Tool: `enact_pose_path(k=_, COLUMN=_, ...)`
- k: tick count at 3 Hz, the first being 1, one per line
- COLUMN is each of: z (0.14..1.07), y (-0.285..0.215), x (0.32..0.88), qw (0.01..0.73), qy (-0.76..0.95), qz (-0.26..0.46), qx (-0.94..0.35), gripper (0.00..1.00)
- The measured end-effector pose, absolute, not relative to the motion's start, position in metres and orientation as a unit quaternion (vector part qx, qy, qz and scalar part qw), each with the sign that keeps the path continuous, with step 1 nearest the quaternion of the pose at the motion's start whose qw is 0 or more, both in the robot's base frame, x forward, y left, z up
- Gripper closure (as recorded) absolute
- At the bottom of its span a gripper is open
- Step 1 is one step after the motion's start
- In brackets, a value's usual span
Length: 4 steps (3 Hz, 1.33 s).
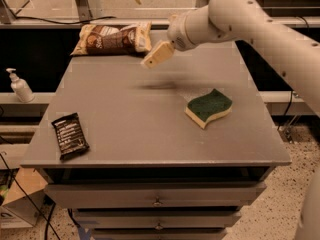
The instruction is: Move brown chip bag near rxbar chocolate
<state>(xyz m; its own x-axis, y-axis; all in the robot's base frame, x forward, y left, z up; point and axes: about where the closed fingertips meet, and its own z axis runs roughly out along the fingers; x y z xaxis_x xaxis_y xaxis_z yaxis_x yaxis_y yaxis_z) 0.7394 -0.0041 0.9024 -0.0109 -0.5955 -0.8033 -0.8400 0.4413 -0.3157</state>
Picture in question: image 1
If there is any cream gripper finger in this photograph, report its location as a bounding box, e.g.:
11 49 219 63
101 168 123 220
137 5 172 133
141 40 175 69

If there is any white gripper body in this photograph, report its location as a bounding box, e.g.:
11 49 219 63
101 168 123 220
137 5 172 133
167 13 196 51

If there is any brown chip bag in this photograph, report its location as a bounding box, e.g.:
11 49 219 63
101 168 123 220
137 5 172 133
71 22 152 56

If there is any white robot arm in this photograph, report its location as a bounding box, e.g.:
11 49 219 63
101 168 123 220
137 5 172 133
143 0 320 240

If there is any black rxbar chocolate bar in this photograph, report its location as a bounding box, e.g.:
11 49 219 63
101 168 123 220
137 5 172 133
51 113 89 160

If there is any green yellow sponge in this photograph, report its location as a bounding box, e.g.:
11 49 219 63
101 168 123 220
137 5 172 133
185 89 232 129

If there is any grey drawer cabinet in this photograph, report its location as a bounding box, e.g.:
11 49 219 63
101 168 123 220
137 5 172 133
23 43 290 240

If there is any white pump bottle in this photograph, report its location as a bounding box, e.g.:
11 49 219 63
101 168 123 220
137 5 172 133
6 68 34 103

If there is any top drawer knob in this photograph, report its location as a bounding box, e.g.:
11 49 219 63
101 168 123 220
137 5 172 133
152 198 163 207

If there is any drawer knob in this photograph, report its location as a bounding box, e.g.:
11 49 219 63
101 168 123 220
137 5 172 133
152 198 163 207
155 223 164 231

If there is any cardboard box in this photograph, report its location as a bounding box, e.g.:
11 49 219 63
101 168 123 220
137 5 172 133
0 168 47 229

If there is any grey metal bracket left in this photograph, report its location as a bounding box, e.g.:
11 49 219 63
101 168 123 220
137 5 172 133
75 0 103 21

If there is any black cable on shelf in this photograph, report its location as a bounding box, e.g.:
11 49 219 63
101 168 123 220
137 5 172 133
13 14 116 26

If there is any black floor cable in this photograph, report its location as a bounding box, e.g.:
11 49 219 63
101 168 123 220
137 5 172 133
0 152 63 240

